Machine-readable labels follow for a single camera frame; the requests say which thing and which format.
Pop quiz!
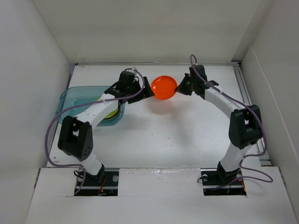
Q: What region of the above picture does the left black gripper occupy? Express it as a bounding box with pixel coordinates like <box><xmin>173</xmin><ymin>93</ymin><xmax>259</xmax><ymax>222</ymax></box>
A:
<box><xmin>127</xmin><ymin>77</ymin><xmax>154</xmax><ymax>104</ymax></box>

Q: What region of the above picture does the orange plate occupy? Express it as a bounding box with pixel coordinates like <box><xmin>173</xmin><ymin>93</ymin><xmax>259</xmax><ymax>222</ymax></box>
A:
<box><xmin>151</xmin><ymin>75</ymin><xmax>178</xmax><ymax>100</ymax></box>

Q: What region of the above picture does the lime green plate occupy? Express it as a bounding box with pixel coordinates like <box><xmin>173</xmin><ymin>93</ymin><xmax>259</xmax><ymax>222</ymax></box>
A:
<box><xmin>104</xmin><ymin>107</ymin><xmax>121</xmax><ymax>120</ymax></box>

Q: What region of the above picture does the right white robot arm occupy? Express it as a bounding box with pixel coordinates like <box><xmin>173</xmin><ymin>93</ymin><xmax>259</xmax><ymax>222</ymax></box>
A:
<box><xmin>175</xmin><ymin>64</ymin><xmax>264</xmax><ymax>189</ymax></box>

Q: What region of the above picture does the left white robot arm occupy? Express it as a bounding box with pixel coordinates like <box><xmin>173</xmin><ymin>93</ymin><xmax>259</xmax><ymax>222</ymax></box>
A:
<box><xmin>58</xmin><ymin>69</ymin><xmax>155</xmax><ymax>185</ymax></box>

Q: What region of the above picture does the blue transparent plastic bin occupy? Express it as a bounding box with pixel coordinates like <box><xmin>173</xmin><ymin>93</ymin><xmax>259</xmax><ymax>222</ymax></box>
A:
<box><xmin>56</xmin><ymin>86</ymin><xmax>125</xmax><ymax>126</ymax></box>

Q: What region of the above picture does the aluminium rail right side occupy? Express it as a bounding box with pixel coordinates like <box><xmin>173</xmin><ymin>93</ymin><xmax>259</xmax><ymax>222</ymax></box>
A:
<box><xmin>232</xmin><ymin>61</ymin><xmax>272</xmax><ymax>166</ymax></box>

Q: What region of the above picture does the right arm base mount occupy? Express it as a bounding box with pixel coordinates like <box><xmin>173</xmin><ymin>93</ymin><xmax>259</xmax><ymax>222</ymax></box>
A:
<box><xmin>198</xmin><ymin>168</ymin><xmax>247</xmax><ymax>196</ymax></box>

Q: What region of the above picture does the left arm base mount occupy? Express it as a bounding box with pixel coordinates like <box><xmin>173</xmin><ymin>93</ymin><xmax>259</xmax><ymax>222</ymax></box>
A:
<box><xmin>74</xmin><ymin>168</ymin><xmax>119</xmax><ymax>196</ymax></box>

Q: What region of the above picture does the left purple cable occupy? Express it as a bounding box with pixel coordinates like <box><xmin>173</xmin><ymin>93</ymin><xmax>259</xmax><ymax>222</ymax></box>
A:
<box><xmin>44</xmin><ymin>68</ymin><xmax>145</xmax><ymax>194</ymax></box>

